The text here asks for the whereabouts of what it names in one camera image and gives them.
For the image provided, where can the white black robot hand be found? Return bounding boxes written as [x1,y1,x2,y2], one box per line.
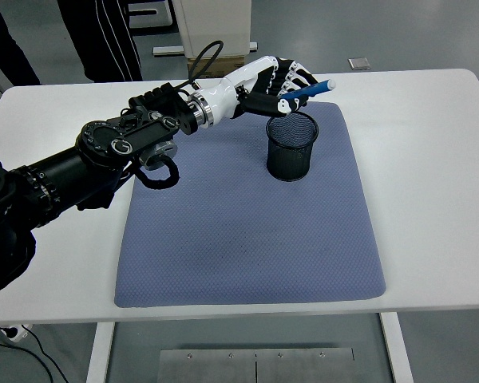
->
[205,54,320,123]

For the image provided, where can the person in striped trousers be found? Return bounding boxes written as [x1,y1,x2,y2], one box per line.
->
[57,0,143,83]

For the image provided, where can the white appliance with dark slot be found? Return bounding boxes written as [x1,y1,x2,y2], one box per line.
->
[128,0,181,30]

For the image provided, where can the brown cardboard box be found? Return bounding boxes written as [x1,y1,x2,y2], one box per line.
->
[187,55,247,80]

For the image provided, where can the white table leg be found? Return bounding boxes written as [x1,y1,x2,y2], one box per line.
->
[85,321,117,383]
[378,312,414,383]

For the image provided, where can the black mesh pen holder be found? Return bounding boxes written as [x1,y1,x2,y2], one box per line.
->
[265,110,319,182]

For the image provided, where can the blue-grey quilted mat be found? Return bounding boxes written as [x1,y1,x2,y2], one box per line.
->
[113,101,387,309]

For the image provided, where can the white power strip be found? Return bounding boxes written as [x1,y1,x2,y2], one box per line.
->
[0,323,32,343]

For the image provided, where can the silver base bar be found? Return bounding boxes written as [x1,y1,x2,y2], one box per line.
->
[152,41,259,57]

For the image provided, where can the person in dark trousers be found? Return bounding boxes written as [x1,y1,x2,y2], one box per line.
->
[0,0,41,116]

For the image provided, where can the black floor cable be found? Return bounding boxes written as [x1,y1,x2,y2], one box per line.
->
[0,330,71,383]

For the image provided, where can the blue marker pen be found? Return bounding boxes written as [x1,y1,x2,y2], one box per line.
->
[281,79,337,101]

